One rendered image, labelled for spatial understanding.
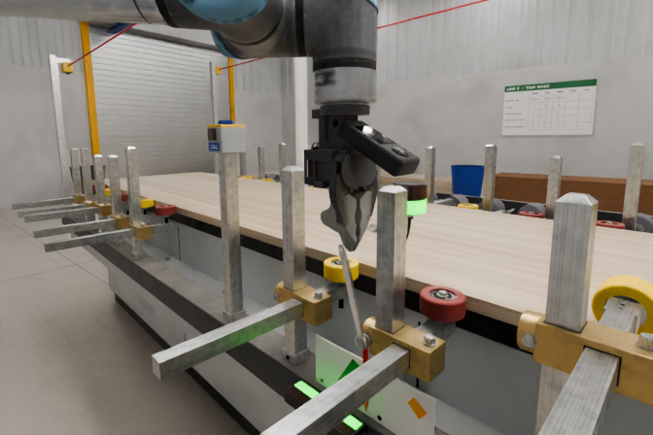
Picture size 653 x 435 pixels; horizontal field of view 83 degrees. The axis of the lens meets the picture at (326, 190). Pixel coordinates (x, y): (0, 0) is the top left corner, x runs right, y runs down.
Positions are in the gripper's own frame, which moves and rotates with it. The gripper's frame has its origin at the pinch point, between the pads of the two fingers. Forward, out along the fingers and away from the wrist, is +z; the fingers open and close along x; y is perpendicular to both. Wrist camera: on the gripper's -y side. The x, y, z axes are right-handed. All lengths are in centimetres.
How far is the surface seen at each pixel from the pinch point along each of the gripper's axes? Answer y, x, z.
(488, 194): 27, -116, 9
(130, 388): 146, -6, 104
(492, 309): -11.5, -23.4, 14.5
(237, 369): 50, -8, 48
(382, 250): 0.4, -7.1, 2.6
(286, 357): 25.2, -6.1, 32.4
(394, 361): -5.6, -2.3, 17.3
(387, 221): -0.5, -7.2, -2.2
